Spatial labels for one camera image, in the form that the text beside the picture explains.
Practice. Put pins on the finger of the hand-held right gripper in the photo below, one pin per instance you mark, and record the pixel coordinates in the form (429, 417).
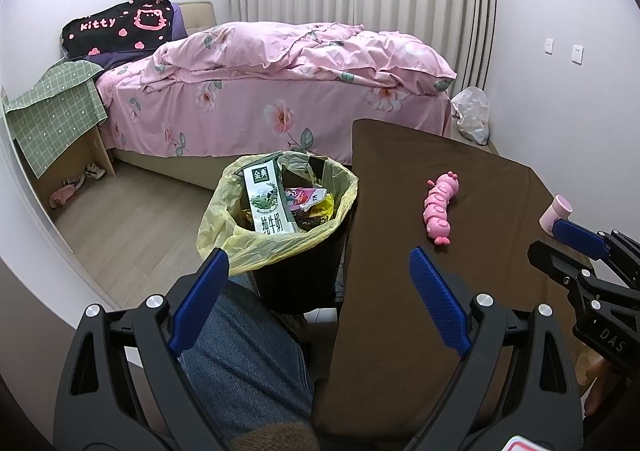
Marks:
(580, 236)
(557, 263)

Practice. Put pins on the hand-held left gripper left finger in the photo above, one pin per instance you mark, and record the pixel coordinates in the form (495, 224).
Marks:
(200, 296)

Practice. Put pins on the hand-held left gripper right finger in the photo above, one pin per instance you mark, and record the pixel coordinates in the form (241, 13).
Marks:
(440, 301)

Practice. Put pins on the yellow plastic bin liner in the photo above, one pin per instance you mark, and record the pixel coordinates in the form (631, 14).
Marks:
(280, 243)

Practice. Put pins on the black trash bin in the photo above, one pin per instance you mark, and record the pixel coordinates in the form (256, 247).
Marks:
(300, 286)

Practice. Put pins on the green and white milk carton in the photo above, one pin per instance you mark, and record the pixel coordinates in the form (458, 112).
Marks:
(265, 201)

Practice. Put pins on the person's right hand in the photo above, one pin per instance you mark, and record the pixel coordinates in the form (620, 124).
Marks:
(594, 371)

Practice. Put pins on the small pink cup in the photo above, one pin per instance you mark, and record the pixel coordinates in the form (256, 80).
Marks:
(555, 211)

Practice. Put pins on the person's leg in jeans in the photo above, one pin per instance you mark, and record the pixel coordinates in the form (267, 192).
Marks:
(240, 361)

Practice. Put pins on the pink caterpillar toy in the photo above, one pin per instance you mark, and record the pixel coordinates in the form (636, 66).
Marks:
(440, 211)

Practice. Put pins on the brown fuzzy cloth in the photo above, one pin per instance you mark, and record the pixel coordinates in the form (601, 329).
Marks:
(270, 438)

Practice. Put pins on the white plastic bag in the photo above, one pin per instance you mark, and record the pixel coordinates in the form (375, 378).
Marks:
(472, 116)

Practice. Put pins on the white sneaker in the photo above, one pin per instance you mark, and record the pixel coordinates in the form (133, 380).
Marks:
(73, 180)
(95, 171)

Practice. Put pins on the pink slipper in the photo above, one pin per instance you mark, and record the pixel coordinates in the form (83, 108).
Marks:
(62, 196)

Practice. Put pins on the slippers under nightstand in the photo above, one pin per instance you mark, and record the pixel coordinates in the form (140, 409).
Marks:
(102, 151)

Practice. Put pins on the bed with pink floral sheet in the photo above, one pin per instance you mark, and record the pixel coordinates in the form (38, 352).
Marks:
(240, 121)

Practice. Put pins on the green checked cloth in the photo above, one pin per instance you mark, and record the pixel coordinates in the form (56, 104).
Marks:
(50, 121)

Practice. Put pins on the pink floral duvet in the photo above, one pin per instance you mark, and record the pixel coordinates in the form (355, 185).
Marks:
(325, 56)

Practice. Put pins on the black Hello Kitty pillow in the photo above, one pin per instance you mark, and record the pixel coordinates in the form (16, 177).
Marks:
(110, 31)

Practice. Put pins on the beige headboard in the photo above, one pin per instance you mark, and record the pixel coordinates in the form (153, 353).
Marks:
(200, 16)

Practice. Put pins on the white wall socket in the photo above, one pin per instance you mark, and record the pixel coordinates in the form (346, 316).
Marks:
(577, 54)

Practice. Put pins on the white wall switch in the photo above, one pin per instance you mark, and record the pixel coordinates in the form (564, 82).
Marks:
(549, 47)

